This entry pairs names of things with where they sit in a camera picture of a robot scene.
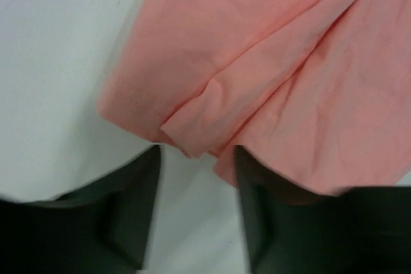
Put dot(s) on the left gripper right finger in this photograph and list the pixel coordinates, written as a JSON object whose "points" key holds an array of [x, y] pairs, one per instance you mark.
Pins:
{"points": [[291, 230]]}

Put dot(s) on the salmon pink t-shirt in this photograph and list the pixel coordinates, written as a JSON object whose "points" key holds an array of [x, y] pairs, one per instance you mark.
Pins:
{"points": [[316, 90]]}

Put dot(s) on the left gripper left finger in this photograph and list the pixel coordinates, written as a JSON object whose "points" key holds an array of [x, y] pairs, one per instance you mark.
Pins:
{"points": [[102, 227]]}

